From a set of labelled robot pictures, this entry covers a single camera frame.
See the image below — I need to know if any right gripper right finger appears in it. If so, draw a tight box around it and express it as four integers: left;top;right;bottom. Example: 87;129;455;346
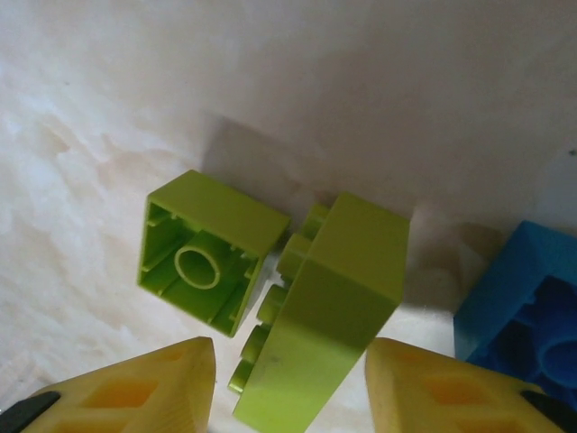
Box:
365;337;577;433

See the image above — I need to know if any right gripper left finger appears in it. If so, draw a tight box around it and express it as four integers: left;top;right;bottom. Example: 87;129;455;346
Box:
0;336;218;433

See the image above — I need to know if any long green lego brick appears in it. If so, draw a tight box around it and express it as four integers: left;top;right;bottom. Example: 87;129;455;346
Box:
227;191;412;433

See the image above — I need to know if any blue L-shaped lego piece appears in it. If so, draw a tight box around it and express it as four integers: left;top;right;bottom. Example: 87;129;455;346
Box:
453;219;577;402

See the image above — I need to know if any green square lego brick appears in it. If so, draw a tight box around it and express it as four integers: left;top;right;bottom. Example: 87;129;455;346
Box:
134;170;292;338

